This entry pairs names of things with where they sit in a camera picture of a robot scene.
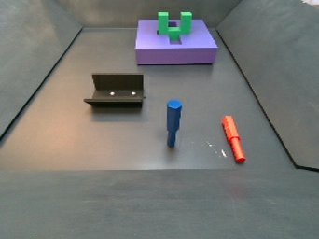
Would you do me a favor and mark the red hexagonal peg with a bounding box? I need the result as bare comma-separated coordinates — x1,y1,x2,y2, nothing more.
222,116,246,163

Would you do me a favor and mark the blue hexagonal peg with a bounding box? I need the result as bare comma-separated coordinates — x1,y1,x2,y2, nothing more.
167,99,182,147

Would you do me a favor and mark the green U-shaped block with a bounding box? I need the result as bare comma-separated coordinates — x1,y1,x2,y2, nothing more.
158,12,192,41

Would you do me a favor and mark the purple base block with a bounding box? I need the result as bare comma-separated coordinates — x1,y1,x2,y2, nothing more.
135,20,218,65

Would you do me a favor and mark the black angle fixture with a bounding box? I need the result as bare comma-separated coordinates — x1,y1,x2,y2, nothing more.
84,73,144,107

